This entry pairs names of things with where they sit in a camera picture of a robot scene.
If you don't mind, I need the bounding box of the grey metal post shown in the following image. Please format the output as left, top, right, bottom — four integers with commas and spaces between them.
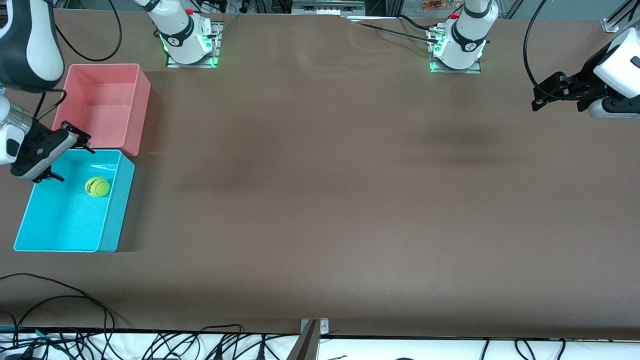
286, 320, 321, 360

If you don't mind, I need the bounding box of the metal table edge bracket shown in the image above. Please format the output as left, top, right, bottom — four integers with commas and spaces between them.
300, 318, 330, 337

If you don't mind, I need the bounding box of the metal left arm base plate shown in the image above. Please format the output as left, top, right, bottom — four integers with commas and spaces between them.
427, 27, 483, 74

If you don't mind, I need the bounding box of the blue plastic bin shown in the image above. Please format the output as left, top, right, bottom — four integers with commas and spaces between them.
13, 149, 136, 253

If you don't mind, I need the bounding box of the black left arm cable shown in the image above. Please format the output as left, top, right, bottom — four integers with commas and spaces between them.
523, 0, 551, 88

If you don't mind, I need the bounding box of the teal cable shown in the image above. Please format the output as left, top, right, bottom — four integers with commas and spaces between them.
0, 326, 71, 347

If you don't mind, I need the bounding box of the black base power cable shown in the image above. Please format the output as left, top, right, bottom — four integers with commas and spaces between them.
357, 14, 441, 45
212, 12, 241, 38

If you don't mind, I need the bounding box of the pink plastic bin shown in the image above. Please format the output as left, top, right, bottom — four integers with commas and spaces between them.
52, 63, 152, 158

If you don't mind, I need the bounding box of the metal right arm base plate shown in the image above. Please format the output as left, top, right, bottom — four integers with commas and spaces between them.
166, 21, 223, 69

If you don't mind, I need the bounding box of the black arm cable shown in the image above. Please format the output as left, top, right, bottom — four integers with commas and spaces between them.
523, 0, 551, 88
32, 0, 122, 121

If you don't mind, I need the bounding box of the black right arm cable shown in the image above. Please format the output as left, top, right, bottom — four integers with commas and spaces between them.
32, 0, 122, 121

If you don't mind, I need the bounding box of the silver aluminium frame rail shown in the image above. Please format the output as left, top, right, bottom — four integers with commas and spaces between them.
292, 0, 366, 16

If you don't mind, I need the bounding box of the yellow-green tennis ball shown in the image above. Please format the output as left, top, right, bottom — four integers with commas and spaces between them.
84, 176, 111, 198

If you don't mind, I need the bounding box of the long looped black cable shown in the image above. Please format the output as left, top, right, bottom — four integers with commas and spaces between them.
0, 273, 117, 333

